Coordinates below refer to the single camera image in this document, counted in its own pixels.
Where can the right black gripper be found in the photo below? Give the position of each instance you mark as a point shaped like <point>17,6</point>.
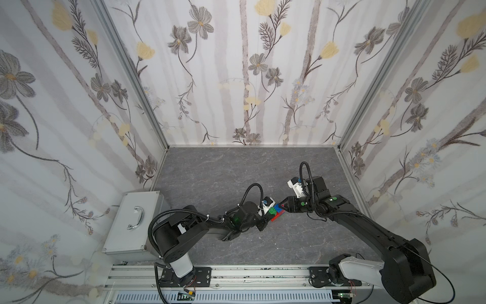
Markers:
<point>293,204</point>

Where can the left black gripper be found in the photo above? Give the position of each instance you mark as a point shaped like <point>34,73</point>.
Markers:
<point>262,219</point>

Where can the long red lego brick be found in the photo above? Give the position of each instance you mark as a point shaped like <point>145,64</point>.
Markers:
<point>277,216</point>

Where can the upturned blue square lego brick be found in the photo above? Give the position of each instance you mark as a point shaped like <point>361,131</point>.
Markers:
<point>278,209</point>

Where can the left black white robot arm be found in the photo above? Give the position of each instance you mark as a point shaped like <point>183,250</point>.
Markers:
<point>173,233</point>

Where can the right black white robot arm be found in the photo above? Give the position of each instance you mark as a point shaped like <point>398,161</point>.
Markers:
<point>404,271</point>

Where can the grey metal control box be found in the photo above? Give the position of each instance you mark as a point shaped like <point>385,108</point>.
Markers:
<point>128,237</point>

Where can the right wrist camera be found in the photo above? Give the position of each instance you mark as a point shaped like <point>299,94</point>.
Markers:
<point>298,186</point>

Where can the white slotted cable duct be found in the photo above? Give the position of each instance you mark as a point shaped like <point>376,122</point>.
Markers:
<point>228,296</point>

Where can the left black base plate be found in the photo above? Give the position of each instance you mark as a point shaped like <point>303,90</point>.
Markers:
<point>197,276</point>

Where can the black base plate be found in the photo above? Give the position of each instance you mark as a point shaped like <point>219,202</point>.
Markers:
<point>324,276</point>
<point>197,276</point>

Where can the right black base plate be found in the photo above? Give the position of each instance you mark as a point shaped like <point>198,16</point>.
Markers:
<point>324,276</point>

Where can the aluminium mounting rail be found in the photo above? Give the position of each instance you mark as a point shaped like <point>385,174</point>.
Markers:
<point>222,277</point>

